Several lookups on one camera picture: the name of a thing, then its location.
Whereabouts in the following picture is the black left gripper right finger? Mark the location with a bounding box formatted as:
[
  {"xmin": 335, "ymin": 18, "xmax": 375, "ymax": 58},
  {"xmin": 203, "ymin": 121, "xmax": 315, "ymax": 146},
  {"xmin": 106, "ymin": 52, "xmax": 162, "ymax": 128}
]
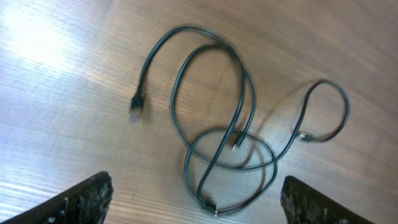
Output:
[{"xmin": 280, "ymin": 175, "xmax": 373, "ymax": 224}]

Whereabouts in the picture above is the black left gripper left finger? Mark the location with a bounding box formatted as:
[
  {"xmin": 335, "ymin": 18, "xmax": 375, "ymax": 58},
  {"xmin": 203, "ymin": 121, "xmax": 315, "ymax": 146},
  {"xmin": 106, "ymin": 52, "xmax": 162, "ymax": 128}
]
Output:
[{"xmin": 5, "ymin": 171, "xmax": 114, "ymax": 224}]

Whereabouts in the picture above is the black thin usb cable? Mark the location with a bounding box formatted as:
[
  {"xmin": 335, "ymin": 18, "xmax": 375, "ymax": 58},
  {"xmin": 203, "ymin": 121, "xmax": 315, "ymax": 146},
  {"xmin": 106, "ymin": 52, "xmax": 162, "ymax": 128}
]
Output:
[{"xmin": 170, "ymin": 43, "xmax": 351, "ymax": 216}]

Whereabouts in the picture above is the black cable with long plug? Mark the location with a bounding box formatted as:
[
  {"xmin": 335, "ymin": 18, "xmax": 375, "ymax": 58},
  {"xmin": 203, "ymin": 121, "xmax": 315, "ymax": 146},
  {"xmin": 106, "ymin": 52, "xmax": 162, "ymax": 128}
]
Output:
[{"xmin": 129, "ymin": 24, "xmax": 258, "ymax": 217}]

